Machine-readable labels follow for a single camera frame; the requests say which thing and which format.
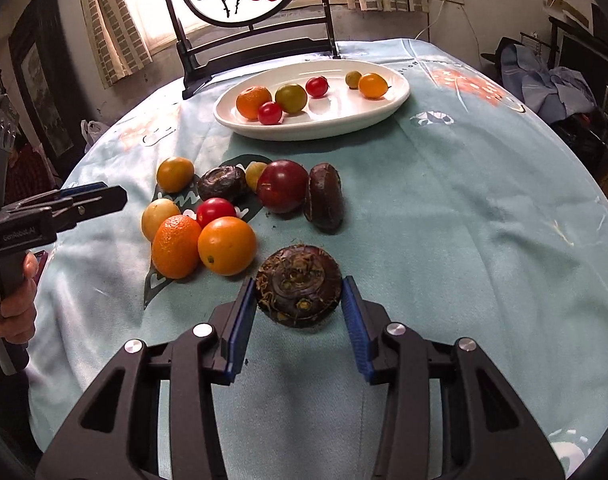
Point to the mandarin on plate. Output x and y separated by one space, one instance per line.
250 99

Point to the large green-orange citrus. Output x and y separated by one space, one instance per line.
292 98

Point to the dark water chestnut front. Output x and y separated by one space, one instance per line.
298 286

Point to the white oval plate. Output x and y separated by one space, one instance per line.
341 110

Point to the small yellow fruit behind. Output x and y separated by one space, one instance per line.
252 174

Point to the framed picture on wall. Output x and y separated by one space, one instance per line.
48 84

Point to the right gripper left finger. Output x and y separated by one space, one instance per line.
111 433

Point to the smooth orange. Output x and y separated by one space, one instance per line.
227 246

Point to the small yellow-green kumquat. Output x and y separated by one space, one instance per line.
352 79

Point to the blue clothes pile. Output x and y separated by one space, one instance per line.
554 95

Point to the white plastic bag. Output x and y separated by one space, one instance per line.
91 131

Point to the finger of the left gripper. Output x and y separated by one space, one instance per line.
78 190
66 214

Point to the black metal shelf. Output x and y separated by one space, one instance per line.
585 50

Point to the left hand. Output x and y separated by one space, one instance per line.
17 311

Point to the red cherry tomato in pile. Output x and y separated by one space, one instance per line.
213 209

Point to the orange tangerine with stem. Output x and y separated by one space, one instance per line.
372 86

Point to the dark water chestnut upright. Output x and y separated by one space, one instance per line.
324 202

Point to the pale yellow fruit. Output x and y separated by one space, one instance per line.
155 214

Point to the left checkered curtain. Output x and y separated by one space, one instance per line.
118 48

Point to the dark water chestnut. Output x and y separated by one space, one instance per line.
324 202
227 182
298 286

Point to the red cherry tomato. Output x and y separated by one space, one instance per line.
269 113
213 209

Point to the orange-green citrus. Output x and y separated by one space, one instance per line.
174 174

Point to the small red tomato on plate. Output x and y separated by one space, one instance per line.
317 87

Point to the painted round screen stand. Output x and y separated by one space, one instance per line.
245 19

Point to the light blue tablecloth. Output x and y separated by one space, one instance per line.
466 215

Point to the bumpy orange mandarin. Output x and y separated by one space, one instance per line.
174 248

